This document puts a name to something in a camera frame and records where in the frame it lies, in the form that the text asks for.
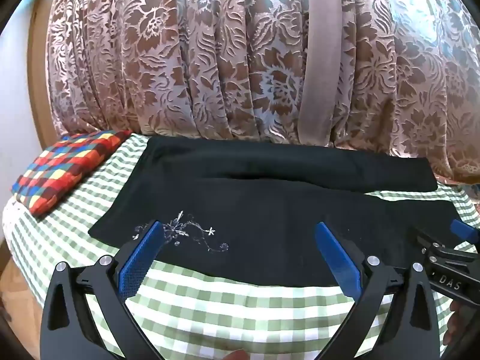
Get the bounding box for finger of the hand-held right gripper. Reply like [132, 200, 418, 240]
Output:
[410, 226, 480, 262]
[451, 218, 480, 245]

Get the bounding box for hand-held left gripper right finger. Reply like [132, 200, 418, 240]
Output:
[315, 222, 446, 360]

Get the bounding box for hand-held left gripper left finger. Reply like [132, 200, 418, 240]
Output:
[39, 220, 166, 360]

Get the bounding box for black pants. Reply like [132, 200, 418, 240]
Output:
[88, 135, 466, 287]

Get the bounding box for person's right hand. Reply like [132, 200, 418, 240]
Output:
[445, 299, 474, 347]

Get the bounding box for green checked bedsheet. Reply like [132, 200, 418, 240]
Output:
[2, 133, 480, 360]

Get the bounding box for colourful checked pillow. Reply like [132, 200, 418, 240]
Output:
[10, 129, 134, 217]

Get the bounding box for beige curtain band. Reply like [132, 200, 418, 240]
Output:
[298, 0, 344, 147]

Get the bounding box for brown floral curtain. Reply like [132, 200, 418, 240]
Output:
[45, 0, 480, 186]

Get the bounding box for wooden window frame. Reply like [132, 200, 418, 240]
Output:
[27, 0, 72, 154]

